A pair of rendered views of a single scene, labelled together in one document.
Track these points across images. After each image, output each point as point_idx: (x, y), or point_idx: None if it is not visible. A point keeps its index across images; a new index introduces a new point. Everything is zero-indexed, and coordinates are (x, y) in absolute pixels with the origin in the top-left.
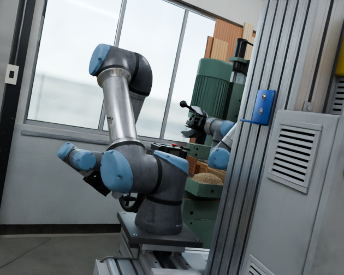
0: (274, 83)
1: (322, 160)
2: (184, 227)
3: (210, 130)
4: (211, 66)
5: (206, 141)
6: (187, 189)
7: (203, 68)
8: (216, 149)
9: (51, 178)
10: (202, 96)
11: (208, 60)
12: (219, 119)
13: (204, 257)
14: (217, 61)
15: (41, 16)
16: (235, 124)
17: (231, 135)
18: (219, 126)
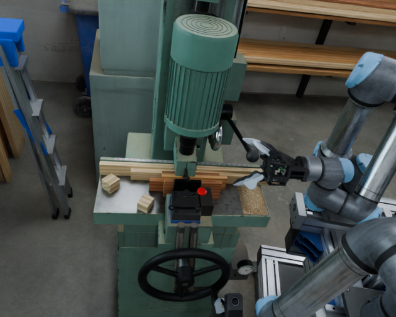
0: None
1: None
2: (373, 294)
3: (320, 180)
4: (230, 52)
5: (169, 131)
6: (244, 226)
7: (216, 59)
8: (377, 215)
9: None
10: (214, 102)
11: (227, 43)
12: (329, 163)
13: (358, 285)
14: (236, 39)
15: None
16: (383, 177)
17: (383, 190)
18: (340, 175)
